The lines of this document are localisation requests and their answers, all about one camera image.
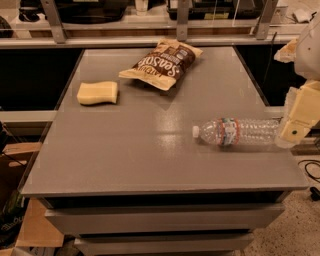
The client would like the yellow sponge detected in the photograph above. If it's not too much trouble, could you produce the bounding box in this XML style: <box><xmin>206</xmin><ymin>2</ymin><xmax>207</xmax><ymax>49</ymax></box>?
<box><xmin>77</xmin><ymin>81</ymin><xmax>118</xmax><ymax>105</ymax></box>

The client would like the cardboard box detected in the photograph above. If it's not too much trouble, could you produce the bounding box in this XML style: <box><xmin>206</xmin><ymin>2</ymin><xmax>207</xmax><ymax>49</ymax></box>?
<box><xmin>0</xmin><ymin>142</ymin><xmax>64</xmax><ymax>256</ymax></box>

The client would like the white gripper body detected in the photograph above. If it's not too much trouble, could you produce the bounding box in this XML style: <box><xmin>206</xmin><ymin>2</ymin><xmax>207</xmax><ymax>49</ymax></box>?
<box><xmin>294</xmin><ymin>13</ymin><xmax>320</xmax><ymax>80</ymax></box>

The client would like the brown chip bag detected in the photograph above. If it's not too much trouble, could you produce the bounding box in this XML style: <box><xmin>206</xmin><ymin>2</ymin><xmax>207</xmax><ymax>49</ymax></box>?
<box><xmin>119</xmin><ymin>39</ymin><xmax>203</xmax><ymax>91</ymax></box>

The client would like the lower grey drawer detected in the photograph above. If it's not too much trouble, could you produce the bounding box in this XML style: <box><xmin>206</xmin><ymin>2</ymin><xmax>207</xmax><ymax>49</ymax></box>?
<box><xmin>75</xmin><ymin>233</ymin><xmax>253</xmax><ymax>256</ymax></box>

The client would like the metal shelf rail frame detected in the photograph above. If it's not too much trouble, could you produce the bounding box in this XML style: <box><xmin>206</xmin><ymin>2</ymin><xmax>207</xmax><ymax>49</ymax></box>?
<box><xmin>0</xmin><ymin>0</ymin><xmax>302</xmax><ymax>49</ymax></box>

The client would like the black floor cable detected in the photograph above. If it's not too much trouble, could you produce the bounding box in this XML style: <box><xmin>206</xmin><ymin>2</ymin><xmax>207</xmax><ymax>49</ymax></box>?
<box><xmin>297</xmin><ymin>159</ymin><xmax>320</xmax><ymax>202</ymax></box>

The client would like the clear plastic water bottle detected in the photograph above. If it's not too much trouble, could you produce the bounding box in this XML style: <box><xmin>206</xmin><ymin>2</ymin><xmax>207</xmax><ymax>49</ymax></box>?
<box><xmin>192</xmin><ymin>118</ymin><xmax>295</xmax><ymax>148</ymax></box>

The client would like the grey drawer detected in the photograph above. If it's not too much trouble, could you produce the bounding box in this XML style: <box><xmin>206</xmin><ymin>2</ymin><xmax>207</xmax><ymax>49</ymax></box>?
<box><xmin>75</xmin><ymin>233</ymin><xmax>253</xmax><ymax>256</ymax></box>
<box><xmin>45</xmin><ymin>203</ymin><xmax>284</xmax><ymax>235</ymax></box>

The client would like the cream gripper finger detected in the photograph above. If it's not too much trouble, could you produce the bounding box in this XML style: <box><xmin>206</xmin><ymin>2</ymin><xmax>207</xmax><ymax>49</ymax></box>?
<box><xmin>274</xmin><ymin>38</ymin><xmax>298</xmax><ymax>63</ymax></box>
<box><xmin>278</xmin><ymin>80</ymin><xmax>320</xmax><ymax>144</ymax></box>

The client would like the upper grey drawer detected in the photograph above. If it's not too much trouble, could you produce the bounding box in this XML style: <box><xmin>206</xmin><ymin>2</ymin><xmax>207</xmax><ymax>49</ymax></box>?
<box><xmin>45</xmin><ymin>203</ymin><xmax>284</xmax><ymax>235</ymax></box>

